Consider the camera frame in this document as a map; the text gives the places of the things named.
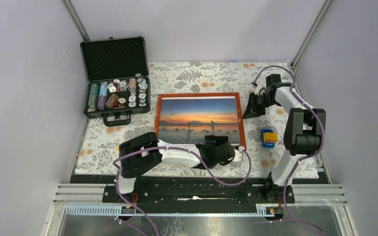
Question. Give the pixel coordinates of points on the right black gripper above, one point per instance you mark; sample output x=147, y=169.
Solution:
x=251, y=110

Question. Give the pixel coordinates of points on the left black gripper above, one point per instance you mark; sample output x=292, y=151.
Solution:
x=219, y=140

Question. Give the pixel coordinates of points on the orange wooden photo frame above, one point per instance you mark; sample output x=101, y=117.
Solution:
x=188, y=117

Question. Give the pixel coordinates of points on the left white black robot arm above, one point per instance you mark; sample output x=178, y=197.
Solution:
x=141, y=154

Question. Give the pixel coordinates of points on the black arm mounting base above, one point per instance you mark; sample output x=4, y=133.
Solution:
x=175, y=195

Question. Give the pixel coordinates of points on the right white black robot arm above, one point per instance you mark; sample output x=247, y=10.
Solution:
x=303, y=135

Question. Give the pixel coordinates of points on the blue yellow toy block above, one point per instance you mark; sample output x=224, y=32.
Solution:
x=268, y=138

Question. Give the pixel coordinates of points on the black poker chip case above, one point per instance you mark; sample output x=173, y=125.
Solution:
x=117, y=71

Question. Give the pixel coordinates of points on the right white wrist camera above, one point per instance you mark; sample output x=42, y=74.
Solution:
x=260, y=90

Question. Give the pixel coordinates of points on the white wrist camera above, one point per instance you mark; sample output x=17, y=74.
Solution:
x=239, y=153
x=260, y=90

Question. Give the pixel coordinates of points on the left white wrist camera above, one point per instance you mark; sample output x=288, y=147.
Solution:
x=239, y=153

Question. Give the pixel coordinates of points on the aluminium rail frame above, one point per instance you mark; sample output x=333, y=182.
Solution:
x=310, y=195

